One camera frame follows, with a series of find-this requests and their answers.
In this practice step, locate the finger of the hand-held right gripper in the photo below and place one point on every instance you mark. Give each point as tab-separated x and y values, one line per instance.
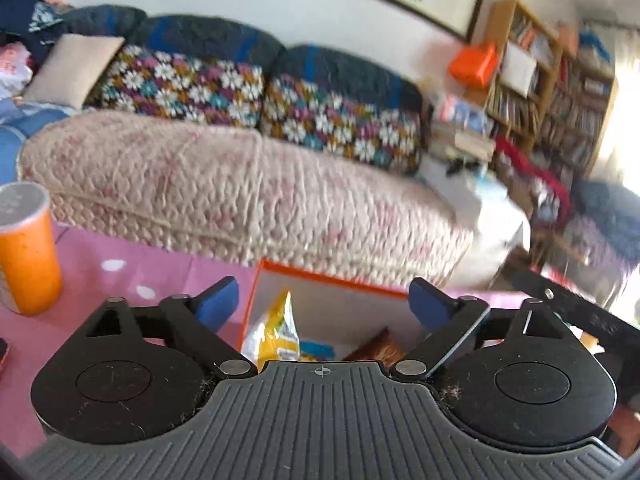
547	294

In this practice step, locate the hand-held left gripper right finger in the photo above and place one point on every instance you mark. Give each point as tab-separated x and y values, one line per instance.
430	305

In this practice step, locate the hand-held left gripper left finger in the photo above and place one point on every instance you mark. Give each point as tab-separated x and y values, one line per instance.
217	302

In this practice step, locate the yellow packet with white logo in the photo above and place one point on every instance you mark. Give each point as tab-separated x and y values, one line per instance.
275	335

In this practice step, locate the orange cracker packet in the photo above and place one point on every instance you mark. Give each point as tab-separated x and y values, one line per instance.
375	347

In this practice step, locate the orange cardboard box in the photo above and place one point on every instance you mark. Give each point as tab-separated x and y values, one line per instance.
325	320

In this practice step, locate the dark blue cloth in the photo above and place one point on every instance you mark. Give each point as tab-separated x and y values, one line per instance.
605	210

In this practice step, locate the white boxes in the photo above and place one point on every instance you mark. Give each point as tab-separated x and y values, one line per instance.
490	205

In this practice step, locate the red cloth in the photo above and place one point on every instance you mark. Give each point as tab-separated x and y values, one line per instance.
535	175

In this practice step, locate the stack of books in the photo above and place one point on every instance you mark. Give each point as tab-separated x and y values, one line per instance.
460	130

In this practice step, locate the wooden bookshelf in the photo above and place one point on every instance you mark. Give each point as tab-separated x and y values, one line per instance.
565	105

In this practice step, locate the orange canister with white label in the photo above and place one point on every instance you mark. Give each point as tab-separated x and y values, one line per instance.
27	255

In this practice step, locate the floral cushion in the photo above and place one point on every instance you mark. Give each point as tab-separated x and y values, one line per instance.
345	125
185	87

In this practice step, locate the black smartphone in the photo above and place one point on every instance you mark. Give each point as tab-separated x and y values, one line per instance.
3	355

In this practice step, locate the orange bag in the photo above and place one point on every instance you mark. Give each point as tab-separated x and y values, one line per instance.
472	65

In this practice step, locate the blue striped blanket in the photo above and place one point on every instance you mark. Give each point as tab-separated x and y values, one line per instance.
20	130

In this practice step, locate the dark blue sofa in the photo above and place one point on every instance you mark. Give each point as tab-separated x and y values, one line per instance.
210	35

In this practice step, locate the beige pillow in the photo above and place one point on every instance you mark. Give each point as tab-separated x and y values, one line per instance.
72	72

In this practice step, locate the pile of clothes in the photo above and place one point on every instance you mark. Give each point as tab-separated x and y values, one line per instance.
20	35

